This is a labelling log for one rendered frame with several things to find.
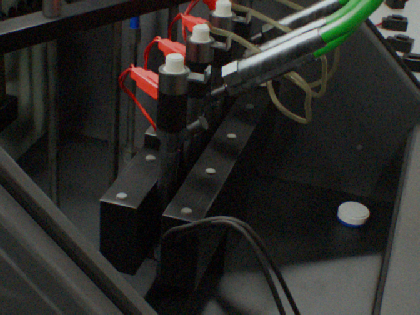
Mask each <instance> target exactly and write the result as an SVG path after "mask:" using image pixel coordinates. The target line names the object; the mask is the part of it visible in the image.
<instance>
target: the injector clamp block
mask: <svg viewBox="0 0 420 315"><path fill-rule="evenodd" d="M276 111H277V107H276V106H275V105H274V103H273V100H272V99H271V97H270V94H269V91H268V87H267V86H256V87H253V88H251V89H248V92H246V93H244V94H241V95H239V97H238V98H237V99H236V102H235V103H234V105H233V107H232V108H231V110H229V112H228V113H227V116H226V117H225V118H224V120H223V122H222V118H221V125H220V126H219V129H217V131H216V132H215V134H214V136H213V137H212V138H211V141H210V142H209V144H208V145H207V147H205V149H204V151H203V141H204V131H203V132H202V138H201V154H200V157H199V159H198V160H197V162H196V164H195V166H193V168H192V169H191V171H190V173H189V174H188V175H187V178H186V180H185V181H184V182H183V184H181V174H182V165H183V156H184V141H180V142H179V150H180V153H179V167H178V168H177V185H176V195H175V196H174V198H173V199H172V201H171V202H170V203H169V205H168V207H167V208H166V210H165V211H164V214H163V215H162V232H161V254H160V266H159V282H160V283H164V284H168V285H172V286H177V288H183V289H187V290H190V291H195V290H196V289H197V287H198V285H199V283H200V281H201V279H202V277H203V275H204V272H206V273H211V274H213V275H217V276H224V273H225V271H226V269H227V267H228V264H229V262H231V259H232V257H233V254H234V252H235V250H236V248H237V246H238V243H239V241H240V239H241V237H242V236H243V235H242V234H241V233H240V232H239V231H237V230H236V229H234V228H233V227H229V226H224V225H222V226H212V227H208V228H205V229H202V230H200V231H196V232H192V233H189V234H185V235H184V236H183V237H182V238H181V240H180V241H179V242H175V238H176V236H177V235H178V233H179V232H175V233H173V234H171V235H170V236H169V237H168V238H167V239H166V240H165V239H163V235H164V234H165V233H166V232H167V231H168V230H170V229H172V228H175V227H178V226H183V225H186V224H189V223H192V222H195V221H198V220H202V219H206V218H213V217H219V216H225V217H232V218H236V219H238V220H240V221H243V222H245V223H246V218H247V212H248V202H249V191H250V185H251V179H252V178H253V175H254V174H255V172H256V170H257V168H258V166H259V163H260V162H261V159H262V158H263V156H264V153H265V152H266V150H267V148H268V146H269V144H270V142H271V140H272V138H273V136H274V126H275V120H276ZM158 152H159V149H157V148H154V147H148V146H145V145H143V146H142V147H141V149H140V150H139V152H138V153H137V154H136V155H135V156H134V157H133V158H132V159H131V161H130V162H129V164H128V165H127V167H126V168H125V169H124V171H123V172H121V174H120V175H119V177H118V178H117V179H116V180H115V182H114V183H113V184H112V186H111V187H109V189H108V190H107V192H106V193H105V194H104V196H103V197H102V198H101V200H100V240H99V252H100V253H101V254H102V255H103V256H104V257H105V258H106V259H107V260H108V261H109V263H110V264H111V265H112V266H113V267H114V268H115V269H116V270H117V271H118V272H120V273H125V274H130V276H135V274H136V273H137V271H138V269H139V268H140V266H141V264H142V263H143V261H144V259H145V258H150V259H155V257H154V245H155V232H156V208H157V195H158V171H159V164H158ZM155 260H157V259H155Z"/></svg>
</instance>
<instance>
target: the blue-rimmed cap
mask: <svg viewBox="0 0 420 315"><path fill-rule="evenodd" d="M337 220H338V221H340V222H341V223H343V224H344V225H345V226H347V227H350V228H362V227H364V226H366V225H367V224H368V222H369V209H368V208H367V207H366V206H363V205H362V204H359V203H356V202H346V203H344V204H342V205H340V207H339V208H338V212H337Z"/></svg>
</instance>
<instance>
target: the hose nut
mask: <svg viewBox="0 0 420 315"><path fill-rule="evenodd" d="M238 63H239V61H234V62H232V63H229V64H227V66H224V67H222V78H223V79H224V81H225V83H226V84H227V86H228V87H229V88H236V87H238V86H240V85H243V84H246V83H248V81H247V80H245V79H243V78H242V77H241V75H240V73H239V71H238Z"/></svg>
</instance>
